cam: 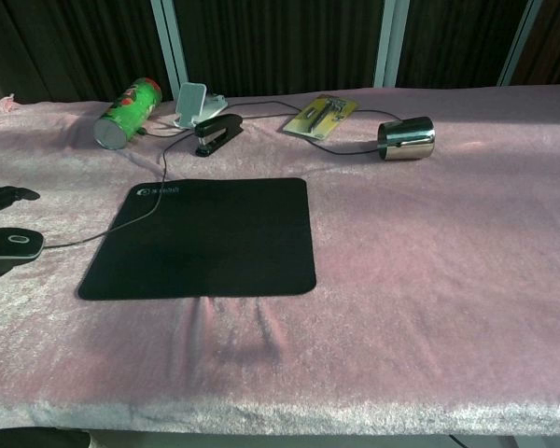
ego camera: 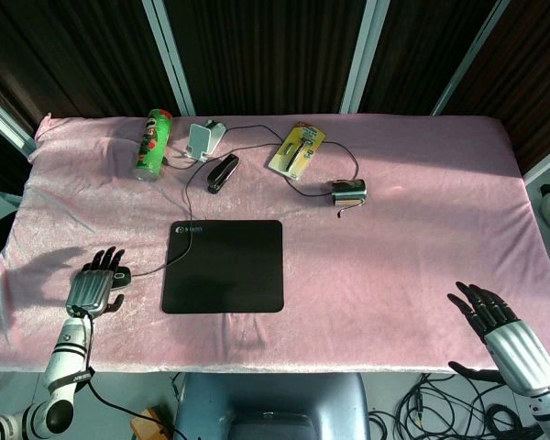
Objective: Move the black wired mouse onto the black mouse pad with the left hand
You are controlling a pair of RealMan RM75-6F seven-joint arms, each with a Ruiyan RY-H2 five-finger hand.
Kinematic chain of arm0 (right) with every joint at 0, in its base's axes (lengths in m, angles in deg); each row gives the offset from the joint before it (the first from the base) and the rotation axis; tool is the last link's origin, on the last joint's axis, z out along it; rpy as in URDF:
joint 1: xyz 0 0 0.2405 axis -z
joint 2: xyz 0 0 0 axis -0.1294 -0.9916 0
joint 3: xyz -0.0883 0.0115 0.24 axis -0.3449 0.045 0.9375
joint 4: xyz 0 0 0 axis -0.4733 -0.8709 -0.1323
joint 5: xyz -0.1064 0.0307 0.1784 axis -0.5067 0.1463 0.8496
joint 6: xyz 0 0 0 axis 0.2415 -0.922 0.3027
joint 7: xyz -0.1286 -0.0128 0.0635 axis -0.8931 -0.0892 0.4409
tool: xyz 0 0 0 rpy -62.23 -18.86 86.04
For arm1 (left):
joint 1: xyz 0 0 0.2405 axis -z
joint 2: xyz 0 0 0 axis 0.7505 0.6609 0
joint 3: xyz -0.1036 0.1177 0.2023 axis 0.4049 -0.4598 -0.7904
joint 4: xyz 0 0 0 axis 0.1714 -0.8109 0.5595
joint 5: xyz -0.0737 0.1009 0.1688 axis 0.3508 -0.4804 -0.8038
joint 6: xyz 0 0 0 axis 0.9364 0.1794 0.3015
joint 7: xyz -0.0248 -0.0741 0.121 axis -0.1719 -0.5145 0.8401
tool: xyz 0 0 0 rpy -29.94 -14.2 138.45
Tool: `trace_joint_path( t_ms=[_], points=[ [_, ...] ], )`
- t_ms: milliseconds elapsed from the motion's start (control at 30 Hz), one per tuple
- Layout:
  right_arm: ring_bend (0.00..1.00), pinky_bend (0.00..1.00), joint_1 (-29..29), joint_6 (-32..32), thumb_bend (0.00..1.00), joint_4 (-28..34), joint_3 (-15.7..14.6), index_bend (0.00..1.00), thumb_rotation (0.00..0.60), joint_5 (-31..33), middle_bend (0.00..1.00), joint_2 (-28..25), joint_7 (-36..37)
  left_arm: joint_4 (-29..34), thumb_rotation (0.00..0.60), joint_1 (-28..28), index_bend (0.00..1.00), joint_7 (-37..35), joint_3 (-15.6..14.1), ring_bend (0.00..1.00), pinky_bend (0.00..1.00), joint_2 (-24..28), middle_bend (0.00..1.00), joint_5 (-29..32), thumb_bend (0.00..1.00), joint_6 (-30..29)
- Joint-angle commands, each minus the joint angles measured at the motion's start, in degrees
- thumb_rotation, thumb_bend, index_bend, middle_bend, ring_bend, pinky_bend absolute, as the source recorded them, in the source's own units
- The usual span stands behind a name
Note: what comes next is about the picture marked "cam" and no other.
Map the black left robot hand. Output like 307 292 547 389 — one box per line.
0 186 41 282

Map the black wired computer mouse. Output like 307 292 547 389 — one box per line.
0 226 46 262

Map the black square mouse pad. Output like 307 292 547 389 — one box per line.
77 177 317 302

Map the green chip can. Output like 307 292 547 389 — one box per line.
93 77 163 151

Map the white phone stand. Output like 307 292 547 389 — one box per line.
171 82 227 130

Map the black stapler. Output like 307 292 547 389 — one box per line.
193 113 245 158

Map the dark pleated curtain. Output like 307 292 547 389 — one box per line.
0 0 560 118

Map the yellow razor blister pack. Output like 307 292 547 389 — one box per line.
283 93 359 142

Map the pink plush table cloth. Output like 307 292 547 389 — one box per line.
0 84 560 438

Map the shiny steel cup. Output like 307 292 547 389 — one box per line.
376 116 437 163

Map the black mouse cable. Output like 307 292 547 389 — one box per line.
43 101 383 250

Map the white window frame post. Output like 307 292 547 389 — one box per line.
373 0 411 89
497 0 544 88
150 0 189 101

